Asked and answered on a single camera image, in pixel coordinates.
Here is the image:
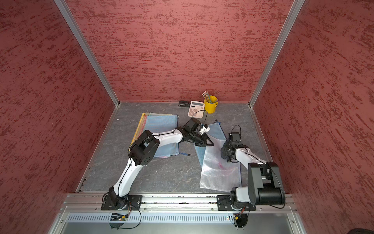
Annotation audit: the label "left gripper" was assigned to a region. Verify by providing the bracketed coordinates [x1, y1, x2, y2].
[190, 131, 215, 146]

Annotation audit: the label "dark grey cloth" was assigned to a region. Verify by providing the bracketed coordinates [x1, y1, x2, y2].
[221, 146, 235, 162]

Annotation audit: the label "clear white mesh document bag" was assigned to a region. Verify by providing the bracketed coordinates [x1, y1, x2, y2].
[200, 140, 242, 192]

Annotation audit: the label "blue mesh document bag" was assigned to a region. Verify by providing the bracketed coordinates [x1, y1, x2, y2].
[143, 113, 180, 158]
[194, 121, 227, 166]

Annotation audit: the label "yellow mesh document bag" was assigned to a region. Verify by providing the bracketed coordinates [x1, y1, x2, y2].
[131, 113, 170, 143]

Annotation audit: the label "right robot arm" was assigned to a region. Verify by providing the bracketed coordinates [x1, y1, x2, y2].
[221, 140, 286, 211]

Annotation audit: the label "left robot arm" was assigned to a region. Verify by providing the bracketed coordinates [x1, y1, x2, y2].
[101, 125, 214, 211]

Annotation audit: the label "pink calculator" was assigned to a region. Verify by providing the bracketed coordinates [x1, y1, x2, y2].
[188, 101, 205, 119]

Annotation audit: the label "yellow mug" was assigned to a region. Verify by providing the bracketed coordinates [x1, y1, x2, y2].
[204, 95, 218, 114]

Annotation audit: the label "black stapler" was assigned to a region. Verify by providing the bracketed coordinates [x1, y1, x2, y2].
[178, 100, 191, 108]

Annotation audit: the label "pencils in mug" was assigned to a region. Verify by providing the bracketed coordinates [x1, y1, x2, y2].
[203, 91, 213, 103]

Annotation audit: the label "right black connector box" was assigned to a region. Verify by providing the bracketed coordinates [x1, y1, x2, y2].
[233, 207, 248, 229]

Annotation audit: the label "perforated metal strip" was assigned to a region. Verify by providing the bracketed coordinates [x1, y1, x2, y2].
[65, 213, 235, 224]

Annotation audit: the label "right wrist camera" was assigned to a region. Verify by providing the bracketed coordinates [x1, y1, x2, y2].
[229, 132, 242, 145]

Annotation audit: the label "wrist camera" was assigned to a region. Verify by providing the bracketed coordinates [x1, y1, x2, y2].
[184, 118, 210, 135]
[229, 132, 242, 145]

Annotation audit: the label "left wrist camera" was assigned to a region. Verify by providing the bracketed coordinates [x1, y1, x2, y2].
[184, 118, 210, 135]

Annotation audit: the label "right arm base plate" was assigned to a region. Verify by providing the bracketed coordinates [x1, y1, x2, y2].
[216, 195, 256, 212]

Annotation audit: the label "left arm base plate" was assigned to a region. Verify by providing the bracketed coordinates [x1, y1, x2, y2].
[101, 194, 143, 211]

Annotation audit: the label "left circuit board with cables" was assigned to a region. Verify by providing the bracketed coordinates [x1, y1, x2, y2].
[109, 201, 142, 230]

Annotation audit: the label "aluminium front rail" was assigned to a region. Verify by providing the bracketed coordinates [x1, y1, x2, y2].
[59, 192, 299, 214]

